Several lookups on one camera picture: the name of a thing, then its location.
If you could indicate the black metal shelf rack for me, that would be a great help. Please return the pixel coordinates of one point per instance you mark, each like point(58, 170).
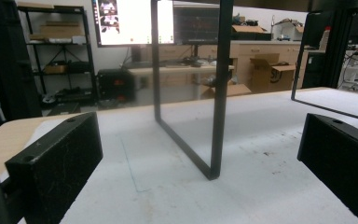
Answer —
point(59, 53)

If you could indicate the black computer tower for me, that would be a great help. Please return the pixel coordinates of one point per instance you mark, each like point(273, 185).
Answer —
point(115, 84)

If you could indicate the black metal frame stand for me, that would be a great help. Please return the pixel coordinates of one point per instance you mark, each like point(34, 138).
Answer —
point(220, 93)
point(301, 62)

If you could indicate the large bright computer monitor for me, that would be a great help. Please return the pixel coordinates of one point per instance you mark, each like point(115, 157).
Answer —
point(130, 21)

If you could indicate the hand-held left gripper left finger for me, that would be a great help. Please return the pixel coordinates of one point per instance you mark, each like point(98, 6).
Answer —
point(56, 161)

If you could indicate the dark computer monitor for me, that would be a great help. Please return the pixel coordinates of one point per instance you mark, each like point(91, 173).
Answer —
point(195, 25)

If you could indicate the black equipment rack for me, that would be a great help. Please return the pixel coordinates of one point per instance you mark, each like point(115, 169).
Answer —
point(338, 43)

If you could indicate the cardboard box on shelf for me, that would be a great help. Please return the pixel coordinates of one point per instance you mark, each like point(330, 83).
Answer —
point(61, 30)

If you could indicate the wooden cabinet counter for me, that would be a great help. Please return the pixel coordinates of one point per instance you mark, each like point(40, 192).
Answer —
point(261, 51)

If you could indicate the light wooden desk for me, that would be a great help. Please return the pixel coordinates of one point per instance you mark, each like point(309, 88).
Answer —
point(177, 71)

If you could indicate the white foam table mat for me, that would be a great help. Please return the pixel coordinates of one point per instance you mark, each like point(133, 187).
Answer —
point(230, 155)

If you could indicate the open cardboard box on counter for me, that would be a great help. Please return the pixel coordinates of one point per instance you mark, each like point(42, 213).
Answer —
point(249, 32)

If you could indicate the black curtain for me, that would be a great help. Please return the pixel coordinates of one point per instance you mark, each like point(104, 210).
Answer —
point(6, 59)

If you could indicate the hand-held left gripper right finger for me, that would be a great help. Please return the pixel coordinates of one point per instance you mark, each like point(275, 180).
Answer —
point(341, 161)

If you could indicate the flat cardboard box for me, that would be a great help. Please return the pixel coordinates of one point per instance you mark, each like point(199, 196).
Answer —
point(233, 90)

